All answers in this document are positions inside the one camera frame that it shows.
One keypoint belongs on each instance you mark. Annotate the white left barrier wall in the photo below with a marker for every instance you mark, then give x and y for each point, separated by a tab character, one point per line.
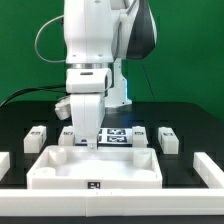
4	164

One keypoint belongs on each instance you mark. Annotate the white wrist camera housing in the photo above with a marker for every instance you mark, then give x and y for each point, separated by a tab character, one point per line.
88	80

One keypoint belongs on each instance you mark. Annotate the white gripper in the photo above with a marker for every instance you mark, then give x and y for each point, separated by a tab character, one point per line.
87	111

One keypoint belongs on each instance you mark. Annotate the white desk top tray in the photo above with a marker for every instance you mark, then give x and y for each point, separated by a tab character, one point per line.
75	167

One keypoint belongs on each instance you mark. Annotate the white front barrier wall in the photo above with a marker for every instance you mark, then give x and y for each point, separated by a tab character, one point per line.
89	203

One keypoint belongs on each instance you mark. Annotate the white right barrier wall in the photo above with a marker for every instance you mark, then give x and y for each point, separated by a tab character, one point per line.
208	170

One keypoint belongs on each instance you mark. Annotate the fiducial marker sheet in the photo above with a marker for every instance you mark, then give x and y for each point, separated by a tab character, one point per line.
117	136

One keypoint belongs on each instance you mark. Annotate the white barrier wall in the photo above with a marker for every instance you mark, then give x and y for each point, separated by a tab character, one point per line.
208	170
4	164
89	203

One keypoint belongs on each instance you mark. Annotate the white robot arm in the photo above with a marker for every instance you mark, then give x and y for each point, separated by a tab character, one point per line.
96	33

